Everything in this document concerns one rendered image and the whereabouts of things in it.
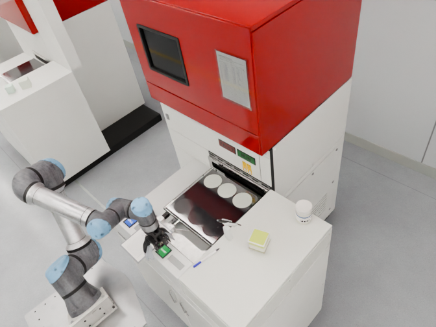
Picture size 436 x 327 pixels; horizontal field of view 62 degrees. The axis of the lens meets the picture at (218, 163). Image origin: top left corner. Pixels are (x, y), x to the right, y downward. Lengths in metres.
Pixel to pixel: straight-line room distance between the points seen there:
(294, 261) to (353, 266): 1.17
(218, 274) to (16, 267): 2.11
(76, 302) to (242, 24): 1.28
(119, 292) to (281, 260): 0.77
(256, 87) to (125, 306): 1.12
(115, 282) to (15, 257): 1.68
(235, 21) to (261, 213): 0.87
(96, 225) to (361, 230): 2.02
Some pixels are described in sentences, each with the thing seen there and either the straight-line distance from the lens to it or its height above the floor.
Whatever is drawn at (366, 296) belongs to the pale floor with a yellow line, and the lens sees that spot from 2.64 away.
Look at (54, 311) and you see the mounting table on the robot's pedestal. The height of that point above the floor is 0.82.
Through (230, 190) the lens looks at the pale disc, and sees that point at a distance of 1.92.
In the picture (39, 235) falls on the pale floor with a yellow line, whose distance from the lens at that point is 3.45.
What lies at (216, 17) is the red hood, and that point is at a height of 1.82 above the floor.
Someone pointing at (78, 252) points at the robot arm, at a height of 1.03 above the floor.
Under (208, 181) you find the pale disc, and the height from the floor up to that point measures 0.90.
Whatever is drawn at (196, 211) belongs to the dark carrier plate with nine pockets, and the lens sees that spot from 1.87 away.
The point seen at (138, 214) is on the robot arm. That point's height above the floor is 1.28.
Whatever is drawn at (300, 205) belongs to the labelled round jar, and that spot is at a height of 1.06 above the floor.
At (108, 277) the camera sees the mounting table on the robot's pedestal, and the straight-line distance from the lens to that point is 1.90.
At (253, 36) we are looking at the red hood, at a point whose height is 1.78.
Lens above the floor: 2.35
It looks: 45 degrees down
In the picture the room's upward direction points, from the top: 12 degrees counter-clockwise
